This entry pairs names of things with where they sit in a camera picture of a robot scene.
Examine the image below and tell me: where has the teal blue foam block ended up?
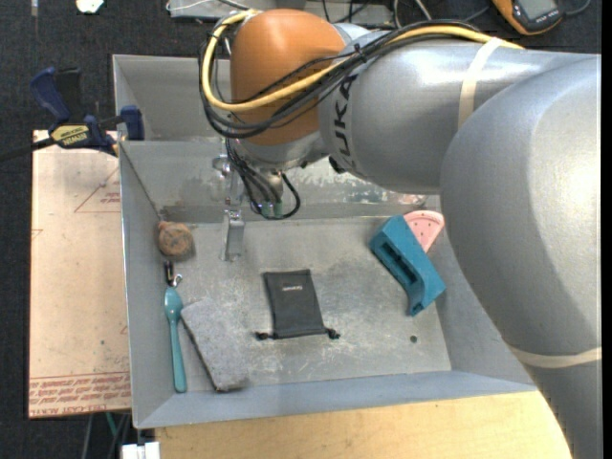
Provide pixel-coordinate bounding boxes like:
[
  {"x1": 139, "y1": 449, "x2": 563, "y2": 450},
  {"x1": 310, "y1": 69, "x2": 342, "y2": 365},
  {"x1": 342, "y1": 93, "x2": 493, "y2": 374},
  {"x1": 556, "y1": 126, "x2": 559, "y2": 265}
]
[{"x1": 367, "y1": 213, "x2": 448, "y2": 318}]

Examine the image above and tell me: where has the small black clip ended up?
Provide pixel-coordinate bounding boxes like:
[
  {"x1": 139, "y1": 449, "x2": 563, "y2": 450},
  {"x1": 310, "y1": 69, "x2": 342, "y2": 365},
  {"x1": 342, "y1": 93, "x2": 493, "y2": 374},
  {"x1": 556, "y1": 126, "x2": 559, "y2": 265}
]
[{"x1": 163, "y1": 260, "x2": 185, "y2": 289}]

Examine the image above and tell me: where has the grey flat sponge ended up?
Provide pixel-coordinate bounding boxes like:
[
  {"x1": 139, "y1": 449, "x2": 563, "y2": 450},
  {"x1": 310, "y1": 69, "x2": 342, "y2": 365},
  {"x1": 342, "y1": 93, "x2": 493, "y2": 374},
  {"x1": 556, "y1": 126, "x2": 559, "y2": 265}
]
[{"x1": 180, "y1": 298, "x2": 251, "y2": 393}]

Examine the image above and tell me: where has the grey metal bin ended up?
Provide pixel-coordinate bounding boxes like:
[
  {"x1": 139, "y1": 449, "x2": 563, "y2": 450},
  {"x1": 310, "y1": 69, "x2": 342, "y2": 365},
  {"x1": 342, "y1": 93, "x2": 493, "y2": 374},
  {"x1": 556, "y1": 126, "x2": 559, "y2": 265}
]
[{"x1": 112, "y1": 54, "x2": 539, "y2": 430}]

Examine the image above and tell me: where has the teal plastic spoon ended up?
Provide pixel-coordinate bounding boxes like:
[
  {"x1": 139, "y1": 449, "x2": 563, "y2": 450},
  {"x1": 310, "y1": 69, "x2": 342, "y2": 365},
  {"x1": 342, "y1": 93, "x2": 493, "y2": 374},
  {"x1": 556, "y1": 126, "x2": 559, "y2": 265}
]
[{"x1": 163, "y1": 286, "x2": 189, "y2": 395}]

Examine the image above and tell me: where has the black drawstring pouch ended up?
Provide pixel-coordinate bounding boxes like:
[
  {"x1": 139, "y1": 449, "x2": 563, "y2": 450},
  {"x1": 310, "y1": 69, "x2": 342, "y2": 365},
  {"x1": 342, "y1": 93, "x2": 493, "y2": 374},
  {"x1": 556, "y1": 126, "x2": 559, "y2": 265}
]
[{"x1": 253, "y1": 268, "x2": 342, "y2": 343}]

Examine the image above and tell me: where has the pink toy watermelon slice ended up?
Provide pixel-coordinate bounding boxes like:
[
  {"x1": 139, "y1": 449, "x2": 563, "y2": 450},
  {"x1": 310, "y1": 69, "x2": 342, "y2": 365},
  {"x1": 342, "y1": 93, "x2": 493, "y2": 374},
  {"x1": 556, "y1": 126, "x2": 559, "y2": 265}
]
[{"x1": 402, "y1": 209, "x2": 447, "y2": 254}]

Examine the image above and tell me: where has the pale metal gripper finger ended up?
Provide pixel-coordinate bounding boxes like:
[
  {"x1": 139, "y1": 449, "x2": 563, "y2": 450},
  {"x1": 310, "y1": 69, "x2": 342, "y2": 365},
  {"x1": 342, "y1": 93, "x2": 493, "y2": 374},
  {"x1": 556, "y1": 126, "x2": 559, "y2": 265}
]
[
  {"x1": 219, "y1": 197, "x2": 235, "y2": 263},
  {"x1": 229, "y1": 209, "x2": 247, "y2": 259}
]

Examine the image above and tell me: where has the brown cardboard board red print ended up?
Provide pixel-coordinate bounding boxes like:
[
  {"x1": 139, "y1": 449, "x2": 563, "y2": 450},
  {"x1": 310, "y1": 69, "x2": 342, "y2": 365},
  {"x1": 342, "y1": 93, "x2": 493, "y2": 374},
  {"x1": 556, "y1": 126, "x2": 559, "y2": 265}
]
[{"x1": 28, "y1": 129, "x2": 133, "y2": 420}]

